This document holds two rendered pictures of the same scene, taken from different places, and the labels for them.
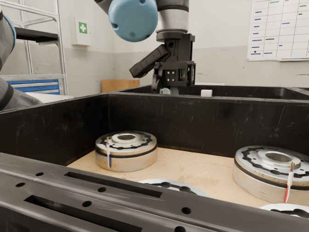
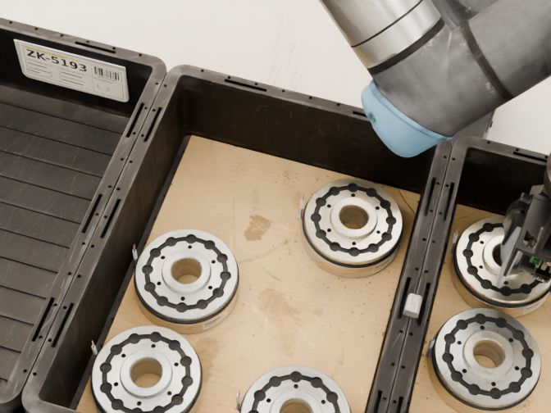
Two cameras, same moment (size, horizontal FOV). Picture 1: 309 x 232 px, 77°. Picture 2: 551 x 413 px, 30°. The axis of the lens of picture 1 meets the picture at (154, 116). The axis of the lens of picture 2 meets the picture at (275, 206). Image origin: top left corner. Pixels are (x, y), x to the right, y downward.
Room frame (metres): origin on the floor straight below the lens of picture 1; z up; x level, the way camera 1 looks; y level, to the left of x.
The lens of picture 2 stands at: (0.16, -0.49, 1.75)
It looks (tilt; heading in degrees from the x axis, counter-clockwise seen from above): 58 degrees down; 83
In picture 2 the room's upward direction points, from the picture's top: 4 degrees clockwise
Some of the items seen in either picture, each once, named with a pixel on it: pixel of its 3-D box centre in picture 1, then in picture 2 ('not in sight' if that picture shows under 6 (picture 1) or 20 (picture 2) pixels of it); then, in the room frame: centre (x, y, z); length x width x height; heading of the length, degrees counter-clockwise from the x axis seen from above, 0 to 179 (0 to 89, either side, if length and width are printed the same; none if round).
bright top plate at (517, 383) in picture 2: not in sight; (487, 356); (0.42, -0.11, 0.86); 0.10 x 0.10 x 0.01
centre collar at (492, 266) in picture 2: not in sight; (507, 256); (0.46, -0.01, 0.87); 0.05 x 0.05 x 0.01
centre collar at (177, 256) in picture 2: not in sight; (186, 271); (0.14, -0.01, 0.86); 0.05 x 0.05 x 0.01
